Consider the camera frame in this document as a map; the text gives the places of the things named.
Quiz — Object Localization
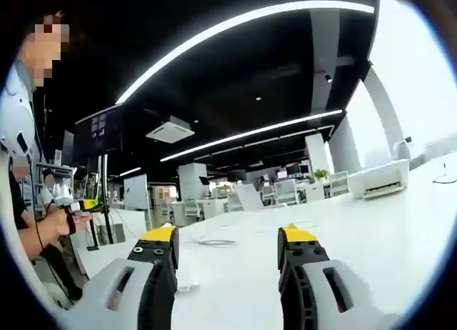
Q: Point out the straight ceiling light strip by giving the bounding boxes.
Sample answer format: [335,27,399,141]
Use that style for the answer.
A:
[159,109,343,163]

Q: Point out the white metal shelf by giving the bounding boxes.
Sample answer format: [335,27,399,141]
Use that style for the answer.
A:
[35,149,78,202]

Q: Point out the black monitor stand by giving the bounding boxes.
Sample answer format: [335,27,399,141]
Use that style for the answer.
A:
[95,154,114,245]

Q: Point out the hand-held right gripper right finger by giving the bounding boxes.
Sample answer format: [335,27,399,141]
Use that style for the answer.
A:
[277,225,401,330]

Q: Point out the white chest device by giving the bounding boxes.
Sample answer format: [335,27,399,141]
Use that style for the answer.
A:
[0,128,31,158]

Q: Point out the group of white office chairs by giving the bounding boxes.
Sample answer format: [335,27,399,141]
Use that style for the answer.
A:
[171,171,351,227]

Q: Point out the white power cable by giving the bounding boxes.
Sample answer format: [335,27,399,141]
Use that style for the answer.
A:
[194,239,238,247]

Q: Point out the person's left hand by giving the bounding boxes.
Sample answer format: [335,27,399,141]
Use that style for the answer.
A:
[41,205,78,239]

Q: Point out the white upright whiteboard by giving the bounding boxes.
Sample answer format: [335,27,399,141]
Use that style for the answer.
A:
[123,174,149,211]

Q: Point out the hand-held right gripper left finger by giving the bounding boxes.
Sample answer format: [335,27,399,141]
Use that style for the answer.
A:
[67,225,180,330]

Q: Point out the white table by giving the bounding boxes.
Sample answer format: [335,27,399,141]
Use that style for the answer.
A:
[73,149,457,330]

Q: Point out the black monitor screen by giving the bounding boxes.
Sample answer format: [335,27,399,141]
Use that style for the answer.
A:
[74,103,125,163]

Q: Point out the white leaning board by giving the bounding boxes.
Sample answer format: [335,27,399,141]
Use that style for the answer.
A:
[233,183,265,211]

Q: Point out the ceiling air conditioner unit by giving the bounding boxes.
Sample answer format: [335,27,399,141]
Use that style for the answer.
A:
[145,115,196,144]

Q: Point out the curved ceiling light strip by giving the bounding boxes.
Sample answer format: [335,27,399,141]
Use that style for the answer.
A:
[116,1,376,105]

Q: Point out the thin black cable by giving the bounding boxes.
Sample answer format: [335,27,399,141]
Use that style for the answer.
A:
[432,158,457,184]

